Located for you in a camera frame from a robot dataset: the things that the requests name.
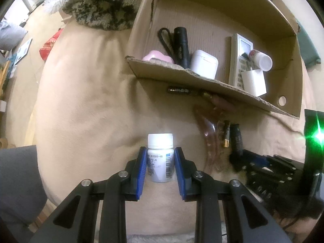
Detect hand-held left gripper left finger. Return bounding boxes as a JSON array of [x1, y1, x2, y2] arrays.
[[29, 145, 148, 243]]

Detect blue flat book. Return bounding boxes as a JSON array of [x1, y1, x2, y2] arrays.
[[11, 38, 33, 66]]

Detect white remote control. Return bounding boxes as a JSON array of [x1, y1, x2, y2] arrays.
[[228, 33, 255, 89]]

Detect white earbuds case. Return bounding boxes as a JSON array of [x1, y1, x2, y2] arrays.
[[190, 50, 219, 80]]

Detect white pill bottle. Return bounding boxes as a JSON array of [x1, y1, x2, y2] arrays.
[[147, 133, 176, 183]]

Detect white cylinder bottle red label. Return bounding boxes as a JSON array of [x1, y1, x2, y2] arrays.
[[248, 49, 273, 72]]

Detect red packet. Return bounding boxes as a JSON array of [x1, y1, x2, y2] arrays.
[[39, 28, 64, 61]]

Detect teal cushion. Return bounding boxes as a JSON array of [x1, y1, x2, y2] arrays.
[[295, 18, 322, 67]]

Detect gold-tipped battery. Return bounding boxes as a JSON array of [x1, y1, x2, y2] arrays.
[[223, 120, 231, 148]]

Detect person's grey trousers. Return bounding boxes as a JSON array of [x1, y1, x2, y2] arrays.
[[0, 145, 48, 236]]

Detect pink plastic case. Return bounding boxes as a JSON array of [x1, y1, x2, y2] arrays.
[[142, 50, 175, 65]]

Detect grey stuffed bag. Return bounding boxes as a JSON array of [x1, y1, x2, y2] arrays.
[[0, 20, 28, 51]]

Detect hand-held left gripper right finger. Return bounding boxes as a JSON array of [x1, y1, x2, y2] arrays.
[[173, 146, 291, 243]]

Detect black flashlight with strap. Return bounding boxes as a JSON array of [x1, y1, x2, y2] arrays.
[[158, 27, 191, 69]]

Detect furry patterned blanket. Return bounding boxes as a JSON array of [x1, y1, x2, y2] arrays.
[[43, 0, 152, 31]]

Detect small white paper box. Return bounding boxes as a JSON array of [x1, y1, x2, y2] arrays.
[[240, 68, 267, 97]]

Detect thick black battery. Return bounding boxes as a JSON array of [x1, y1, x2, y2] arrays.
[[231, 124, 244, 157]]

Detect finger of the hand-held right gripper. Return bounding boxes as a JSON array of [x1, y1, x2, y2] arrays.
[[242, 150, 272, 165], [228, 154, 254, 175]]

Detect brown cardboard box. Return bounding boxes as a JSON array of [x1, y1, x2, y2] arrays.
[[126, 0, 304, 119]]

